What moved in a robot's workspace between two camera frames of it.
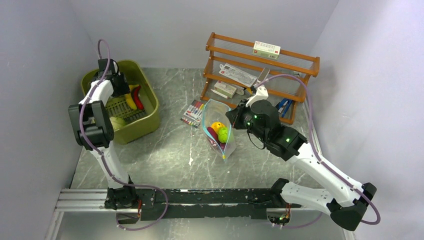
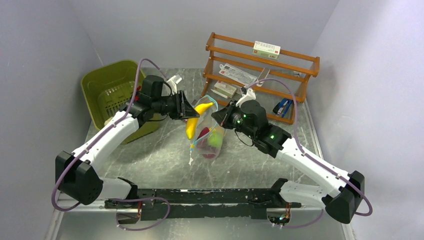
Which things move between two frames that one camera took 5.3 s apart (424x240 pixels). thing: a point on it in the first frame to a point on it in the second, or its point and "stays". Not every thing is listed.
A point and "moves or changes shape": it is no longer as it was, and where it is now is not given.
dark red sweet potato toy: x=212 y=133 to x=205 y=130
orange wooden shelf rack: x=231 y=72 stays
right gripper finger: x=235 y=117 to x=222 y=116
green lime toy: x=223 y=134 to x=215 y=139
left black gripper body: x=123 y=88 to x=168 y=105
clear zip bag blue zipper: x=218 y=127 moves or changes shape
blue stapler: x=283 y=106 stays
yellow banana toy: x=129 y=97 to x=192 y=122
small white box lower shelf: x=225 y=89 stays
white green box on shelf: x=266 y=50 stays
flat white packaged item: x=237 y=74 stays
